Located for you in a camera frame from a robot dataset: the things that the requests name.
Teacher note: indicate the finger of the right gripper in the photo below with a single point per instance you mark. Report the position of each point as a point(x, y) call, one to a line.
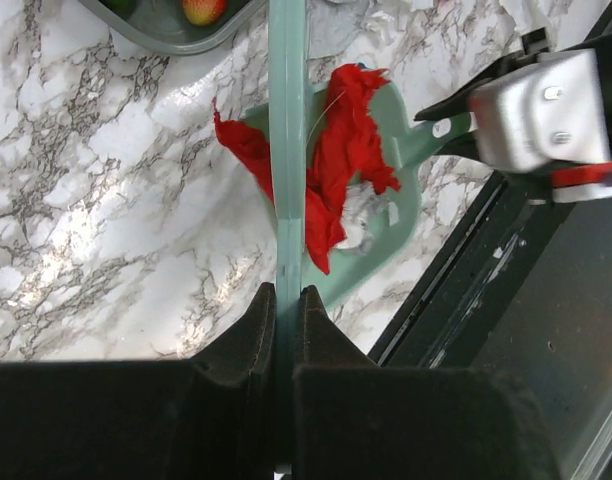
point(457, 103)
point(462, 146)

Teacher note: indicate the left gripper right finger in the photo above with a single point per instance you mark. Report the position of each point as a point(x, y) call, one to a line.
point(357, 420)

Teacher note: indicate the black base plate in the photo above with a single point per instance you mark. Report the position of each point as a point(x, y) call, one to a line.
point(449, 315)

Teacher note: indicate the grey fruit tray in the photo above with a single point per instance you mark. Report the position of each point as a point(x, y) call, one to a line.
point(161, 26)

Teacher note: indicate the aluminium rail frame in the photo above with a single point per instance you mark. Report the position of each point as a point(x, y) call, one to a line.
point(598, 454)

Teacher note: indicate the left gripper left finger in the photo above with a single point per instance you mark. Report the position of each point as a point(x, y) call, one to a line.
point(204, 417)

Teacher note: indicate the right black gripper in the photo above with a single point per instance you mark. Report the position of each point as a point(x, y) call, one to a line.
point(561, 25)

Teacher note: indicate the red yellow strawberry cluster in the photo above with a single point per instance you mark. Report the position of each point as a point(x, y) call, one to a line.
point(203, 12)

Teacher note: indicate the mint green hand brush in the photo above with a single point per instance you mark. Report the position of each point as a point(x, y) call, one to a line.
point(289, 98)

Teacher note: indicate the mint green dustpan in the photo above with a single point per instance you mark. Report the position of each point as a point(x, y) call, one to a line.
point(405, 147)

